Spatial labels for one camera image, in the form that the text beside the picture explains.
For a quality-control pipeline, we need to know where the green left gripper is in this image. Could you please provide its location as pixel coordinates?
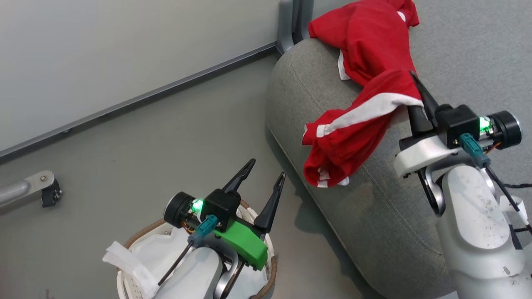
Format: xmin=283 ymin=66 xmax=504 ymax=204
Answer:
xmin=214 ymin=159 xmax=286 ymax=271

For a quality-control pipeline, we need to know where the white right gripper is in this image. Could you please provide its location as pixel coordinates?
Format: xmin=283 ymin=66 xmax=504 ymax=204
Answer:
xmin=394 ymin=70 xmax=462 ymax=179

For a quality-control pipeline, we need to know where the red white-trimmed shirt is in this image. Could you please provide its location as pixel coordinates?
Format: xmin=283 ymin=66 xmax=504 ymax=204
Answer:
xmin=302 ymin=0 xmax=425 ymax=189

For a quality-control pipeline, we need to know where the grey fabric sofa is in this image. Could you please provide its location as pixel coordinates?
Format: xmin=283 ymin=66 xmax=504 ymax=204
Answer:
xmin=266 ymin=0 xmax=532 ymax=299

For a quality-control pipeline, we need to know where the white perforated plastic basket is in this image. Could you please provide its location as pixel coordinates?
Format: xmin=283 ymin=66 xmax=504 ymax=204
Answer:
xmin=116 ymin=270 xmax=155 ymax=299

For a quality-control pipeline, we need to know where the black caster wheel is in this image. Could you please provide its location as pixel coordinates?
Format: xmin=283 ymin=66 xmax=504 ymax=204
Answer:
xmin=41 ymin=179 xmax=63 ymax=208

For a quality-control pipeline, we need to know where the grey metal partition foot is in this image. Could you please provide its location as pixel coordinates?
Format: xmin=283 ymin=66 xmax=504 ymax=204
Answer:
xmin=0 ymin=170 xmax=56 ymax=209

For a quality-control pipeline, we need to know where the black cable with teal connector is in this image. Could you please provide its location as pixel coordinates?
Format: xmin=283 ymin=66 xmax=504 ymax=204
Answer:
xmin=157 ymin=214 xmax=219 ymax=287
xmin=459 ymin=132 xmax=521 ymax=213

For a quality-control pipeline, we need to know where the thin black cable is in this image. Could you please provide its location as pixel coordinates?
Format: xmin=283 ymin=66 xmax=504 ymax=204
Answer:
xmin=495 ymin=181 xmax=532 ymax=190

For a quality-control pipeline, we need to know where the grey metal partition rail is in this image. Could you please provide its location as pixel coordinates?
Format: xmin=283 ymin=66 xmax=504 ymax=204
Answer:
xmin=0 ymin=41 xmax=280 ymax=163

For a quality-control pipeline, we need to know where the grey metal partition post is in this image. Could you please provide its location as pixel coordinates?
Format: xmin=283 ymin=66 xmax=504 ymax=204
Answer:
xmin=277 ymin=0 xmax=315 ymax=55

